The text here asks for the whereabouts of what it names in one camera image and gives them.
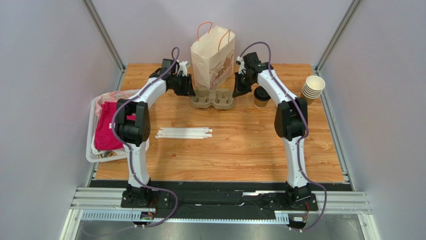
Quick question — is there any brown paper coffee cup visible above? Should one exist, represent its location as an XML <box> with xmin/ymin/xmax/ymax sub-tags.
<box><xmin>254</xmin><ymin>98</ymin><xmax>269</xmax><ymax>108</ymax></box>

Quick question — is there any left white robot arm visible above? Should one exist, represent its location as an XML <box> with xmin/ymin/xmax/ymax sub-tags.
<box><xmin>112</xmin><ymin>58</ymin><xmax>195</xmax><ymax>208</ymax></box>

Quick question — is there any pink folded cloth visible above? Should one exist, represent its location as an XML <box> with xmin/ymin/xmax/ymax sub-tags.
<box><xmin>93</xmin><ymin>99</ymin><xmax>151</xmax><ymax>151</ymax></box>

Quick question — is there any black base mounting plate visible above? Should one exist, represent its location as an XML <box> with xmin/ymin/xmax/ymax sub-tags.
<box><xmin>88</xmin><ymin>180</ymin><xmax>352</xmax><ymax>221</ymax></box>

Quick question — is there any white paper takeout bag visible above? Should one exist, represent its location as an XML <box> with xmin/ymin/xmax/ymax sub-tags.
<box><xmin>190</xmin><ymin>21</ymin><xmax>236</xmax><ymax>91</ymax></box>

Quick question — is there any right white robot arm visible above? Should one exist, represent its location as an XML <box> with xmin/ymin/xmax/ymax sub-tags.
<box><xmin>232</xmin><ymin>52</ymin><xmax>312</xmax><ymax>209</ymax></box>

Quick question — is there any cardboard cup carrier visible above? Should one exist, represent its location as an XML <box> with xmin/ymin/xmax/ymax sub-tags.
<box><xmin>190</xmin><ymin>88</ymin><xmax>234</xmax><ymax>110</ymax></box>

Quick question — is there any bundle of wrapped straws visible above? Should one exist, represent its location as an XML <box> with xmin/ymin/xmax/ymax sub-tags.
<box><xmin>155</xmin><ymin>127</ymin><xmax>213</xmax><ymax>139</ymax></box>

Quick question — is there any stack of paper cups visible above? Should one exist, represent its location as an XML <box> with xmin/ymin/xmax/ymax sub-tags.
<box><xmin>300</xmin><ymin>75</ymin><xmax>326</xmax><ymax>106</ymax></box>

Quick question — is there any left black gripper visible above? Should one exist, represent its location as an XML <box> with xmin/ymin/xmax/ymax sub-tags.
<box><xmin>172</xmin><ymin>74</ymin><xmax>197</xmax><ymax>97</ymax></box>

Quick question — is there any black plastic cup lid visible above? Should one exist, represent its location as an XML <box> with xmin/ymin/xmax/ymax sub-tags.
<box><xmin>254</xmin><ymin>86</ymin><xmax>271</xmax><ymax>102</ymax></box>

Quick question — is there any white plastic basket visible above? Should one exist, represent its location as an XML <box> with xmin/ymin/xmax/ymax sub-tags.
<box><xmin>86</xmin><ymin>89</ymin><xmax>154</xmax><ymax>165</ymax></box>

